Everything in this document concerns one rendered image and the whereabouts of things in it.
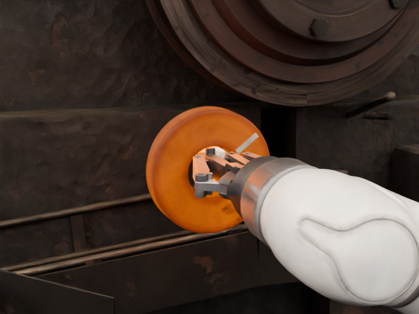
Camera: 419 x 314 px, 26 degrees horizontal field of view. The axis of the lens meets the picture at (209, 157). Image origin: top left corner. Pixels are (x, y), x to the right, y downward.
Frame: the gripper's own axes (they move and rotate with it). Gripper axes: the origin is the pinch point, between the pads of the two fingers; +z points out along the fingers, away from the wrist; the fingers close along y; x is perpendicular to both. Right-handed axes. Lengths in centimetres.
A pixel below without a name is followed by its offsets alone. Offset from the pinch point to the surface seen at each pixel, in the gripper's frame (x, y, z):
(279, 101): 3.9, 16.0, 15.0
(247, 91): 5.4, 11.0, 15.1
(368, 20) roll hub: 15.7, 25.1, 7.0
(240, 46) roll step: 12.0, 9.3, 13.6
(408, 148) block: -5.4, 40.8, 19.7
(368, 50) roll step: 10.9, 29.0, 13.5
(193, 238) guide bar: -15.0, 3.0, 14.2
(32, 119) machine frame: 1.3, -17.4, 24.8
